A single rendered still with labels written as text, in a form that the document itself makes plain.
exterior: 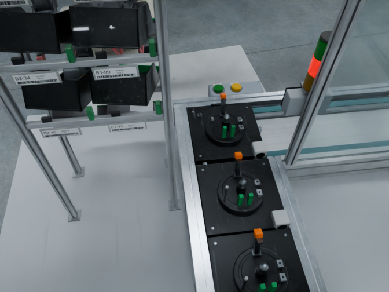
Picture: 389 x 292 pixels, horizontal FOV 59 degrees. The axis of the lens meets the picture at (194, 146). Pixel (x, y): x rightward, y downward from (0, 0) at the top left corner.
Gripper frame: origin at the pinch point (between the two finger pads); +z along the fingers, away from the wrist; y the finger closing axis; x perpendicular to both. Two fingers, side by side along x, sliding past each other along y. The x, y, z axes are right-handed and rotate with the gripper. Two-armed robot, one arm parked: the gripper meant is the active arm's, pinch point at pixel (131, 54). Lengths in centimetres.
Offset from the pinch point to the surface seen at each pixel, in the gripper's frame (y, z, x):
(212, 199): 37, 40, -33
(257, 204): 49, 43, -30
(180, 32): -80, 20, 186
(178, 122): 17.9, 24.6, -9.8
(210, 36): -54, 30, 192
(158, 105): 39, 4, -47
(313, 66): 67, 8, -20
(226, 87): 28.9, 21.5, 13.5
